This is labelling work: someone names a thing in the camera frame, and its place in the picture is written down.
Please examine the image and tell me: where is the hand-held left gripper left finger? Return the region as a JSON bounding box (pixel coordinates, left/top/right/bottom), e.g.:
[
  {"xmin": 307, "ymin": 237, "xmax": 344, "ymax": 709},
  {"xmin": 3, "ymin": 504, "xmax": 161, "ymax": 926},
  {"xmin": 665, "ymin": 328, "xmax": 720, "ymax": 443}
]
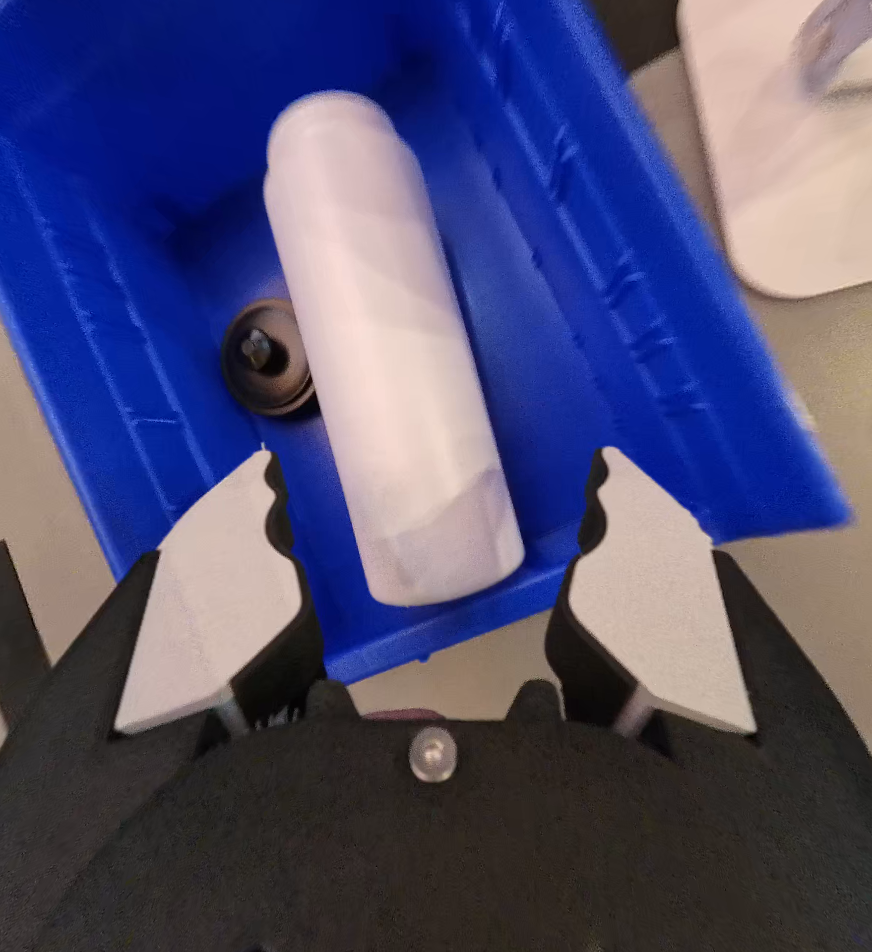
[{"xmin": 114, "ymin": 451, "xmax": 327, "ymax": 737}]

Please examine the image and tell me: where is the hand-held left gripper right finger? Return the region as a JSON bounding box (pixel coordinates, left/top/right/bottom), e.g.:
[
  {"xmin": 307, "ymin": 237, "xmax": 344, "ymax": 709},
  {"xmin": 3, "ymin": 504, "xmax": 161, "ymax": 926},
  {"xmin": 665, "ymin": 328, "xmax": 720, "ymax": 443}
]
[{"xmin": 545, "ymin": 447, "xmax": 758, "ymax": 742}]

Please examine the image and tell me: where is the black bottle lid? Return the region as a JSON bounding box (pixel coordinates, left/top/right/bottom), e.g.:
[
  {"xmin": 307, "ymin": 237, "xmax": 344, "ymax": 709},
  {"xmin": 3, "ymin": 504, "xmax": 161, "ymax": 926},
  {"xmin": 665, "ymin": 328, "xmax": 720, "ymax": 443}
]
[{"xmin": 222, "ymin": 299, "xmax": 319, "ymax": 419}]

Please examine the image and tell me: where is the white bottle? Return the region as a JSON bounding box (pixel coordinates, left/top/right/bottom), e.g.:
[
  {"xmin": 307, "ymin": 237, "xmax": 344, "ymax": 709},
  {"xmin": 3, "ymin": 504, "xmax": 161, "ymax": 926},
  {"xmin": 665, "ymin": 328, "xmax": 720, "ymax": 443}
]
[{"xmin": 262, "ymin": 91, "xmax": 528, "ymax": 609}]

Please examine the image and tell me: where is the blue plastic bin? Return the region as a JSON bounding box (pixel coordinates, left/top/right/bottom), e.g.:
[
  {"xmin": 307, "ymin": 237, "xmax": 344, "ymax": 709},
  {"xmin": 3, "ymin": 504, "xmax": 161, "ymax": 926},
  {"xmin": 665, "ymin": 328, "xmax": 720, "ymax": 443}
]
[{"xmin": 0, "ymin": 0, "xmax": 855, "ymax": 687}]

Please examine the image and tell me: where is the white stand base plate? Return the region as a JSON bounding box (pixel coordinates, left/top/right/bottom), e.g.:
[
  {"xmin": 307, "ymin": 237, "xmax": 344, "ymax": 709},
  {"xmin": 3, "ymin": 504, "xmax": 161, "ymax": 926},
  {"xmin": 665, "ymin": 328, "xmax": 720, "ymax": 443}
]
[{"xmin": 676, "ymin": 0, "xmax": 872, "ymax": 301}]

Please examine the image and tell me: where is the white stand post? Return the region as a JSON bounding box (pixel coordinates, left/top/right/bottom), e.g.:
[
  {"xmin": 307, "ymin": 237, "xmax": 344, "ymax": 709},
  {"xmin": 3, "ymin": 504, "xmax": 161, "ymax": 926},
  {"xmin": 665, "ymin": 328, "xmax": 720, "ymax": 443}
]
[{"xmin": 791, "ymin": 0, "xmax": 872, "ymax": 93}]

